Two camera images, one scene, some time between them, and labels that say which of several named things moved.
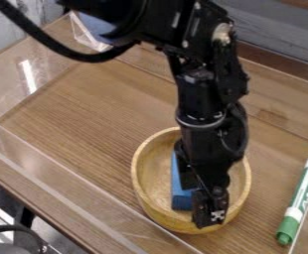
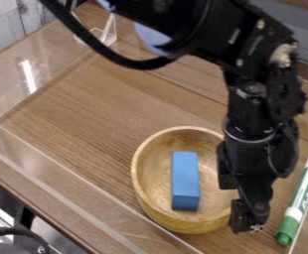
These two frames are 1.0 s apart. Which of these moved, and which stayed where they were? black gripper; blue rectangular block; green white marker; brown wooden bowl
Moved: black gripper
Stayed: blue rectangular block; brown wooden bowl; green white marker
